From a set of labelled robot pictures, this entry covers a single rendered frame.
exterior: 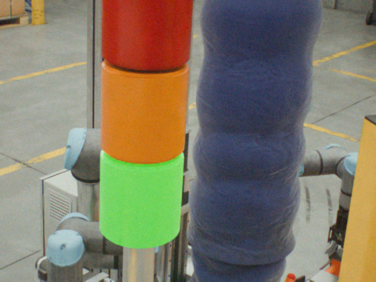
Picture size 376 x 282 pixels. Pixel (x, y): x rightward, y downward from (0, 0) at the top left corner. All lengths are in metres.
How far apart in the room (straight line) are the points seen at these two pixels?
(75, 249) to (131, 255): 1.08
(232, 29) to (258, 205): 0.36
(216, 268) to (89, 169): 0.57
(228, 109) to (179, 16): 0.98
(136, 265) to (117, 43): 0.14
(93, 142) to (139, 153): 1.53
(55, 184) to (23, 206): 2.53
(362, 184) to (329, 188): 4.79
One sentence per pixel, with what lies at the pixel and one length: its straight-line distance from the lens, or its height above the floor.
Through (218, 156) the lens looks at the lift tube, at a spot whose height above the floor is 1.83.
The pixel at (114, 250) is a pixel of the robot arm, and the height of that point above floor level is 1.54.
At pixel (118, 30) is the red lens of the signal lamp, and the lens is 0.38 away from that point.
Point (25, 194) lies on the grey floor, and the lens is 5.33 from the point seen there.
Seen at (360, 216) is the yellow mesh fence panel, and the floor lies 1.98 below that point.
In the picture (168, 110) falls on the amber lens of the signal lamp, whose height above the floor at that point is 2.25.
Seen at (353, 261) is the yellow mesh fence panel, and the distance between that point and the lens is 0.94.
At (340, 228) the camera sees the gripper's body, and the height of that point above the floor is 1.40.
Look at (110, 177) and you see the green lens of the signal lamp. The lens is 0.42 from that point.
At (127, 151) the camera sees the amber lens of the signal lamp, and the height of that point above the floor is 2.22.
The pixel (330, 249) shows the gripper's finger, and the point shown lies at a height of 1.29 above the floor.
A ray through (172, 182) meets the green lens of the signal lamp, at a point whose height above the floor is 2.20.
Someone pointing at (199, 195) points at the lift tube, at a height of 1.72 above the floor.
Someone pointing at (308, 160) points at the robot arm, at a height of 1.58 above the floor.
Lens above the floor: 2.38
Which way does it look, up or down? 22 degrees down
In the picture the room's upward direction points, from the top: 4 degrees clockwise
